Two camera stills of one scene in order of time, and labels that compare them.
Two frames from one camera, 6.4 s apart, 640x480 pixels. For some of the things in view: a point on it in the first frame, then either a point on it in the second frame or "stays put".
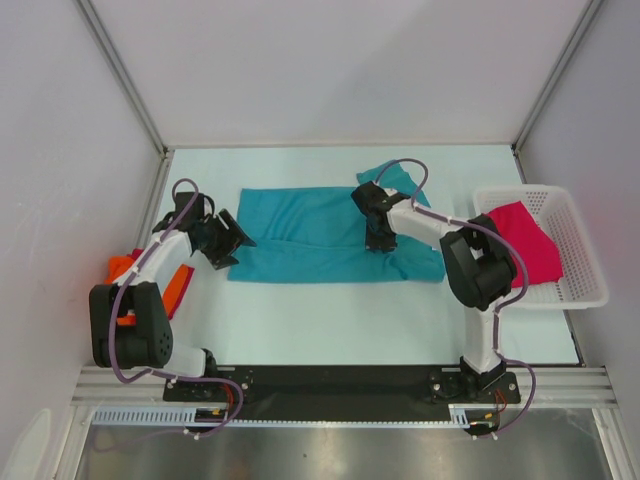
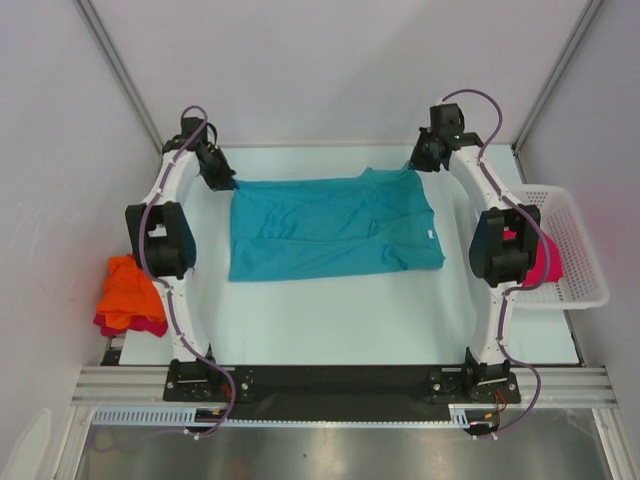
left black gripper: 232,237 to 224,181
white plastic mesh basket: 582,285 stays put
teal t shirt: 317,234 stays put
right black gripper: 373,243 to 417,161
